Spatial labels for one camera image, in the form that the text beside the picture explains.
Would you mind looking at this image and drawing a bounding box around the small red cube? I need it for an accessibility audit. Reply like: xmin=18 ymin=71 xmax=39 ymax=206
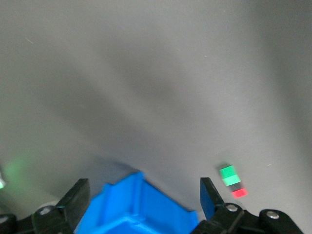
xmin=231 ymin=188 xmax=249 ymax=199

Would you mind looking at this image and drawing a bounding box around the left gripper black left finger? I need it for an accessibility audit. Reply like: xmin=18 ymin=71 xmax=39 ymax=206
xmin=0 ymin=178 xmax=91 ymax=234

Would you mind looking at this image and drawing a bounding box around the blue plastic bin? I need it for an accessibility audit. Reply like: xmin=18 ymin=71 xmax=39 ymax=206
xmin=77 ymin=171 xmax=199 ymax=234

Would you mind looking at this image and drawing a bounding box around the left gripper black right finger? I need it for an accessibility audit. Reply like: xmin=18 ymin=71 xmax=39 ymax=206
xmin=192 ymin=177 xmax=305 ymax=234

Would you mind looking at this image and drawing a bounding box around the small green cube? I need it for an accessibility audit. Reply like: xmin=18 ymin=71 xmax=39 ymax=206
xmin=218 ymin=165 xmax=242 ymax=187

